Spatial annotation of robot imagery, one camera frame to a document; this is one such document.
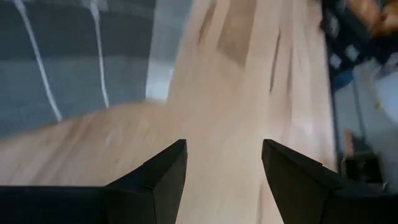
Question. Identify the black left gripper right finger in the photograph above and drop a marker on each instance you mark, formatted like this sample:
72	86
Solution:
311	199

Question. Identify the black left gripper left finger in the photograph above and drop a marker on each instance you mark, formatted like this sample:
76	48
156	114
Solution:
124	202

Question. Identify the grey white-checked towel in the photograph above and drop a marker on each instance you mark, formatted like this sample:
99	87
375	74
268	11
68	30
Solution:
77	77

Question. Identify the person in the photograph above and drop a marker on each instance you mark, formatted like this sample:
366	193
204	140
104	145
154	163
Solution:
373	15

